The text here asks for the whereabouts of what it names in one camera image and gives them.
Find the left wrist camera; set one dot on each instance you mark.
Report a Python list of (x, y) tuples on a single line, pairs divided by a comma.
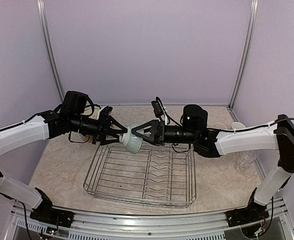
[(105, 111)]

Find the left aluminium corner post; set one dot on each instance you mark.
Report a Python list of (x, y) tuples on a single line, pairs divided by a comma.
[(49, 49)]

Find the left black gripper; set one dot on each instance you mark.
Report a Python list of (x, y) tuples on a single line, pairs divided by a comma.
[(103, 125)]

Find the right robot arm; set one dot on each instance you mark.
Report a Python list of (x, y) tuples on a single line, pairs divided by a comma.
[(213, 143)]

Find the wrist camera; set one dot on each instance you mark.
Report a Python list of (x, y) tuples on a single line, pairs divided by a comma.
[(105, 111), (160, 111)]

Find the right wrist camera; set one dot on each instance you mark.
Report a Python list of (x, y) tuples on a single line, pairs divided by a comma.
[(160, 111)]

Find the metal wire dish rack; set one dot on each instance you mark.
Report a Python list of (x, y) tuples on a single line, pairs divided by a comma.
[(158, 176)]

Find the clear glass cup front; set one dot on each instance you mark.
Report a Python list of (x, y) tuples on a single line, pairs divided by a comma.
[(248, 157)]

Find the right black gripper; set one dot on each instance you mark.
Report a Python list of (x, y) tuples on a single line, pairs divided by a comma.
[(153, 138)]

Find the aluminium front frame rail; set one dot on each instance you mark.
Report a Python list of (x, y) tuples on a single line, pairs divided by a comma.
[(89, 225)]

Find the right aluminium corner post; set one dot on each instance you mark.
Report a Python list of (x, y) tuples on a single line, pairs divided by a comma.
[(245, 53)]

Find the clear glass cup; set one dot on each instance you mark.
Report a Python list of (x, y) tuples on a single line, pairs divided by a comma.
[(241, 167), (248, 157)]

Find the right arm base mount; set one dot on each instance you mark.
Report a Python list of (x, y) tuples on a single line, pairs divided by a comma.
[(246, 215)]

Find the aluminium corner post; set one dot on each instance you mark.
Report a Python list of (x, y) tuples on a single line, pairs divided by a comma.
[(49, 49), (245, 53)]

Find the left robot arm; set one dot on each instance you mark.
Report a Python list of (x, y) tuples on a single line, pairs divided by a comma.
[(66, 118)]

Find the grey ceramic bowl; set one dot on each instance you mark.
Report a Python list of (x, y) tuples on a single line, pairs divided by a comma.
[(131, 142)]

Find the green ceramic mug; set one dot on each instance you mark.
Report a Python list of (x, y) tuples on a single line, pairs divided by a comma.
[(219, 126)]

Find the cream white plate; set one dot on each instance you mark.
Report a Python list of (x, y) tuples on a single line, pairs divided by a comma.
[(91, 112)]

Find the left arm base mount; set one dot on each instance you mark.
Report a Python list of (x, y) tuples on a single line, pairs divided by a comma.
[(53, 216)]

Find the light blue ceramic mug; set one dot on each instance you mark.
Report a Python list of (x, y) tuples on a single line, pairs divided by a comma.
[(237, 126)]

